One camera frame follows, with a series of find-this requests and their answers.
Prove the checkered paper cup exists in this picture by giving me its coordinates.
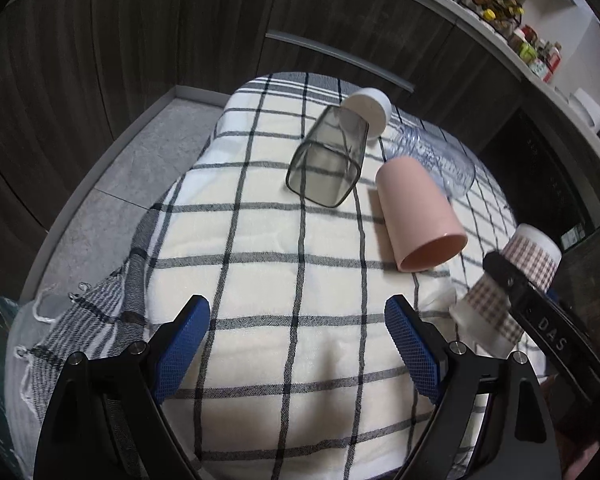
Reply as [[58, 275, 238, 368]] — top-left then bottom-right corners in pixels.
[[450, 223, 562, 359]]

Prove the pink plastic cup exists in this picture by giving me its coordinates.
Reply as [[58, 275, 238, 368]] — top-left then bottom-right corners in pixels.
[[376, 156, 468, 273]]

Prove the smoky square transparent cup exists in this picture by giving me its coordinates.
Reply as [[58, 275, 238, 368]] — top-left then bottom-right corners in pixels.
[[286, 105, 370, 208]]

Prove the white cup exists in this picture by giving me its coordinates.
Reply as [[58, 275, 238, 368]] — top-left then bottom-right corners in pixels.
[[341, 88, 392, 140]]

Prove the grey striped towel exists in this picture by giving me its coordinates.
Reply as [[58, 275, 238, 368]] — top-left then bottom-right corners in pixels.
[[4, 208, 166, 479]]

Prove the white black plaid cloth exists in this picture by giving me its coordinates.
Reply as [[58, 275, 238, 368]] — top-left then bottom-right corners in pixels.
[[146, 73, 516, 479]]

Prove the clear plastic bottle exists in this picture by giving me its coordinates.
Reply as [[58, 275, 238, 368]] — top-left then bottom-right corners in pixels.
[[387, 124, 476, 198]]

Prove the metal drawer handle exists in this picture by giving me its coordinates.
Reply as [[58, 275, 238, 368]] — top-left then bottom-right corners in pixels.
[[265, 29, 415, 93]]

